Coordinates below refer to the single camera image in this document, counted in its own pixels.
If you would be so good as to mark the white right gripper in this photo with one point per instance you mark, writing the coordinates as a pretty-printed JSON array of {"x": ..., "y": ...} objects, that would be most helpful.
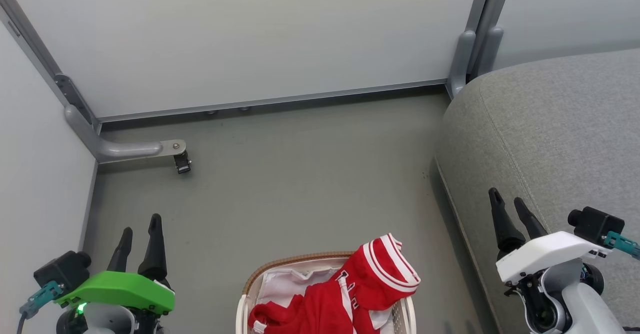
[{"x": 542, "y": 254}]

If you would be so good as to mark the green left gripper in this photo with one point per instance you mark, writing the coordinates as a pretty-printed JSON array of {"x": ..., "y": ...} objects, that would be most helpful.
[{"x": 117, "y": 286}]

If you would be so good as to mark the red white garment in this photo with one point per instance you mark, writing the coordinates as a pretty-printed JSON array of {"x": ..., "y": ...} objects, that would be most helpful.
[{"x": 360, "y": 289}]

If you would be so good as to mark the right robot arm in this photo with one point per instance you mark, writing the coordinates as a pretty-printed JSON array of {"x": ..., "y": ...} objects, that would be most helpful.
[{"x": 590, "y": 304}]

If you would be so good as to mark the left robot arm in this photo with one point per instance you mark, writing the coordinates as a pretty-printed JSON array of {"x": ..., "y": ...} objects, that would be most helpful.
[{"x": 105, "y": 320}]

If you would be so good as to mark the grey fabric sofa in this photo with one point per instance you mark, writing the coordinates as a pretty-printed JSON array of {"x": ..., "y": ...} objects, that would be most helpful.
[{"x": 560, "y": 139}]

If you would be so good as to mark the black caster wheel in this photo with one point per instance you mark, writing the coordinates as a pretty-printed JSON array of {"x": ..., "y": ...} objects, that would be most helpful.
[{"x": 182, "y": 163}]

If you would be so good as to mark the white laundry basket brown rim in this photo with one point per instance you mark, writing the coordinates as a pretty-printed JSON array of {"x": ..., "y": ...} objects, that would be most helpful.
[{"x": 250, "y": 294}]

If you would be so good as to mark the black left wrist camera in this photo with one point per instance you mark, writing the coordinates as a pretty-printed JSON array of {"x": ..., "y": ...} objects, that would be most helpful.
[{"x": 62, "y": 270}]

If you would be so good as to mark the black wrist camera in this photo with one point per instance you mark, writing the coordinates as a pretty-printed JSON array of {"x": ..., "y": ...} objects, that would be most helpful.
[
  {"x": 595, "y": 224},
  {"x": 62, "y": 270}
]

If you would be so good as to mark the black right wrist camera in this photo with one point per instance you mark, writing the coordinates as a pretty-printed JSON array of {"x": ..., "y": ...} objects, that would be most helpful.
[{"x": 595, "y": 224}]

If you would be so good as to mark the grey partition foot bracket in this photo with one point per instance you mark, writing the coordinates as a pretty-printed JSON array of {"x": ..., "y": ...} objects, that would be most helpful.
[{"x": 125, "y": 149}]

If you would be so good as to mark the teal right camera connector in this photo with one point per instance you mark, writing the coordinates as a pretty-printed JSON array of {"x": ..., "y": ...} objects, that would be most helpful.
[{"x": 622, "y": 244}]

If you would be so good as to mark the teal camera connector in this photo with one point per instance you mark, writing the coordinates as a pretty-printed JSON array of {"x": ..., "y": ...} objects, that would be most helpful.
[
  {"x": 40, "y": 296},
  {"x": 622, "y": 244}
]

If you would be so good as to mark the teal left camera connector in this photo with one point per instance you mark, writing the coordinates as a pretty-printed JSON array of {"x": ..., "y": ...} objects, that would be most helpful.
[{"x": 40, "y": 296}]

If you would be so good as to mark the grey partition post foot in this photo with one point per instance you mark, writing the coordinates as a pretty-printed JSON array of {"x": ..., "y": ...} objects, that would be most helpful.
[
  {"x": 460, "y": 64},
  {"x": 487, "y": 49}
]

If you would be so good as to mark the grey partition bottom rail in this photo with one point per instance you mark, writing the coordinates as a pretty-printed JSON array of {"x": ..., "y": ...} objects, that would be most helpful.
[{"x": 275, "y": 101}]

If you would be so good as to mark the grey partition side frame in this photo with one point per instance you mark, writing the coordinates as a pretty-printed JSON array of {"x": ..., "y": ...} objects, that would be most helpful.
[{"x": 30, "y": 42}]

